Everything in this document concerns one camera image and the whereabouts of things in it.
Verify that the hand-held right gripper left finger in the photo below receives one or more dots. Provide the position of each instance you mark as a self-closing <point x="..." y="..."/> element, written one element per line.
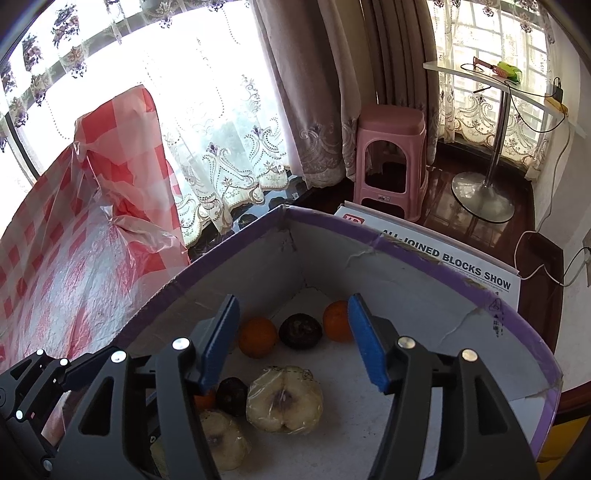
<point x="221" y="344"/>

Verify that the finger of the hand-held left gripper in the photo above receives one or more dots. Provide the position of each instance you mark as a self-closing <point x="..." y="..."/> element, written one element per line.
<point x="51" y="376"/>
<point x="25" y="443"/>

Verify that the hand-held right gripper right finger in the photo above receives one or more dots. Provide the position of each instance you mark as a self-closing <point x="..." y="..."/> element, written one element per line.
<point x="369" y="346"/>

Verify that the small mandarin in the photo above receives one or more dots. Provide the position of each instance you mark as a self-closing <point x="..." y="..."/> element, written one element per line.
<point x="338" y="321"/>
<point x="257" y="338"/>

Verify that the dark wrinkled date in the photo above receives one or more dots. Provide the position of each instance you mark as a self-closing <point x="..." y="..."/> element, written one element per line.
<point x="300" y="331"/>
<point x="233" y="397"/>

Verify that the large orange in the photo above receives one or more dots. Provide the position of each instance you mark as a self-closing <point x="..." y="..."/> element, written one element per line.
<point x="206" y="400"/>

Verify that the purple-rimmed cardboard box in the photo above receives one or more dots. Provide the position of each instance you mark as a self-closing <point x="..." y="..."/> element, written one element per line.
<point x="415" y="300"/>

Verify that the plastic-wrapped apple half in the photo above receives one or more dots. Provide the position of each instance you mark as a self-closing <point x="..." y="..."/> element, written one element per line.
<point x="226" y="441"/>
<point x="284" y="399"/>

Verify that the white printed carton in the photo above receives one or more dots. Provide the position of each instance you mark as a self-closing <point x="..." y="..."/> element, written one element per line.
<point x="415" y="240"/>

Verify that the red white checked plastic tablecloth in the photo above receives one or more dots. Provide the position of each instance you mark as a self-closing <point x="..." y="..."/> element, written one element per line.
<point x="69" y="230"/>

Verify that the white table with chrome stand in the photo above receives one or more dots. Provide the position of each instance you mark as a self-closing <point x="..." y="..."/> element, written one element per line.
<point x="482" y="194"/>

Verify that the pink plastic stool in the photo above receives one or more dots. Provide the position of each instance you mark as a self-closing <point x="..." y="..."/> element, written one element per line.
<point x="390" y="120"/>

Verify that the floral lace sheer curtain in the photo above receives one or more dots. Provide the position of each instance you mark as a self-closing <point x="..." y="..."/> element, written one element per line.
<point x="207" y="115"/>

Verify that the pink embroidered drape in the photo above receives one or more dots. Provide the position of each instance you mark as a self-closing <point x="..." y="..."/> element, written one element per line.
<point x="309" y="92"/>

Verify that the embroidered lace sheer curtain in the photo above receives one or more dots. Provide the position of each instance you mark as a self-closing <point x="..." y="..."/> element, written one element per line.
<point x="489" y="106"/>

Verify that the brown striped drape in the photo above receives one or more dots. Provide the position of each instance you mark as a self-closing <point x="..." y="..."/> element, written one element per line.
<point x="397" y="46"/>

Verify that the yellow flat object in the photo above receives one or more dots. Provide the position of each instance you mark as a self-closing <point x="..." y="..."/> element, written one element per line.
<point x="556" y="105"/>

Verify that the green object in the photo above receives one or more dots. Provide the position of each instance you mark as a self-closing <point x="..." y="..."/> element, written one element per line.
<point x="508" y="71"/>

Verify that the black power adapter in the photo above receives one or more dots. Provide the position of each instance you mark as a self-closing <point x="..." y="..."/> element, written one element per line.
<point x="557" y="92"/>

